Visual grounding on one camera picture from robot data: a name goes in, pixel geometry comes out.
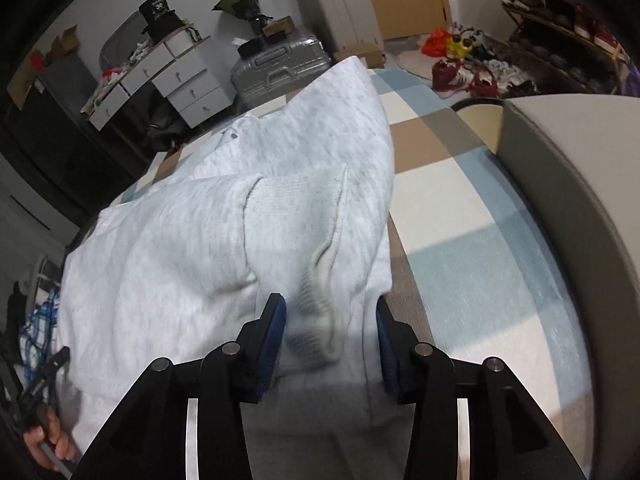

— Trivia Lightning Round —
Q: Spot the dark wrapped flower bouquet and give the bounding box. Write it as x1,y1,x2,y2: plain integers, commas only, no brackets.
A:
212,0,261,36

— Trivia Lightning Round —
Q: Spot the orange plastic bag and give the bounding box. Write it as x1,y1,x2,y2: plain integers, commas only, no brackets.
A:
421,29,453,58

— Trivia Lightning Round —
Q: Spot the purple plastic bag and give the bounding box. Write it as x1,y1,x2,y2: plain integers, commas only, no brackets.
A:
617,57,640,97

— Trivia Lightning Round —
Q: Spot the black cabinet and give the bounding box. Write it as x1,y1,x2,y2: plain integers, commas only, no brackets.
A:
0,55,151,221

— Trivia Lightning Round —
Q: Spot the silver ribbed suitcase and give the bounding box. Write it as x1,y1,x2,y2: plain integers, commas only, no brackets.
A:
230,35,333,113

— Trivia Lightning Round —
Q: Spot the red bag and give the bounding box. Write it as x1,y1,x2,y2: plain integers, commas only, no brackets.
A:
431,59,463,92

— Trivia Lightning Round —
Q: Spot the beige padded headboard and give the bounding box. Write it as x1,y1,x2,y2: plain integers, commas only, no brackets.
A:
452,95,640,461

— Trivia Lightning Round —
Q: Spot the beige hard suitcase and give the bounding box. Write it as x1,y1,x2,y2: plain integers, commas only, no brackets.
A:
292,0,383,58

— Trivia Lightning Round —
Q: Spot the wooden shoe rack with shoes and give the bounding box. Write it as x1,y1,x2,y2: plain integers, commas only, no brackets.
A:
492,0,631,96

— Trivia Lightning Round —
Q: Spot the flat cardboard box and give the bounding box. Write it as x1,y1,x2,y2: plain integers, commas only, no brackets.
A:
332,42,386,68

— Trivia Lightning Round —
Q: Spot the arched mirror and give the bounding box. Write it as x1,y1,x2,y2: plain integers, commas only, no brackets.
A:
98,10,151,73

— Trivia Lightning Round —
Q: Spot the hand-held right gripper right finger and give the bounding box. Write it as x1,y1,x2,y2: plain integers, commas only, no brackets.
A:
375,295,588,480

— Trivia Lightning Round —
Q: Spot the pile of shoes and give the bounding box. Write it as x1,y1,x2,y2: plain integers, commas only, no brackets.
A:
447,20,541,98

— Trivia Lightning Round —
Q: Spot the person's left hand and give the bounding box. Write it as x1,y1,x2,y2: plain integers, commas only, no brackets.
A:
24,406,77,471

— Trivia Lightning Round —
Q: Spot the small brown box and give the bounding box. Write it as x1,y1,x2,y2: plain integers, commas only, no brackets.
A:
262,17,296,38

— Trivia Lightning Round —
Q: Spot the blue plaid cloth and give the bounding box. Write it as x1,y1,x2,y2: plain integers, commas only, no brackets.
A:
20,287,66,376

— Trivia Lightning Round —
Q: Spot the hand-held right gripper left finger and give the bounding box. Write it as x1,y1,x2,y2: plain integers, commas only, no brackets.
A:
82,292,288,480

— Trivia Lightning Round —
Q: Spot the round grey rug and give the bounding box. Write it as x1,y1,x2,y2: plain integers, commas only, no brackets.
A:
395,35,451,81

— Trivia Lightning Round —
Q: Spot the light grey sweatshirt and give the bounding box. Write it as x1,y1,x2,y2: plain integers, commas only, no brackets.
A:
59,55,401,480

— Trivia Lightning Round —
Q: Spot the black printed bag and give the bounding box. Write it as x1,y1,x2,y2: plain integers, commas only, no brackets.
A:
139,0,183,41

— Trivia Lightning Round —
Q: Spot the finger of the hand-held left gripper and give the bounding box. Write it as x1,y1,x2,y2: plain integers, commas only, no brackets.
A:
17,345,71,409

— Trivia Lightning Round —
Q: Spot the open cardboard box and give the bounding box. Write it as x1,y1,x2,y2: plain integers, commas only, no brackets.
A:
50,25,81,58

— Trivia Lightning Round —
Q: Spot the checkered bed sheet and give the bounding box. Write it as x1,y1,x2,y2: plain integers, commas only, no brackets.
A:
107,67,608,480

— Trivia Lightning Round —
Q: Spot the white drawer desk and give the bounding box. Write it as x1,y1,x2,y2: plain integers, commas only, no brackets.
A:
82,27,233,133

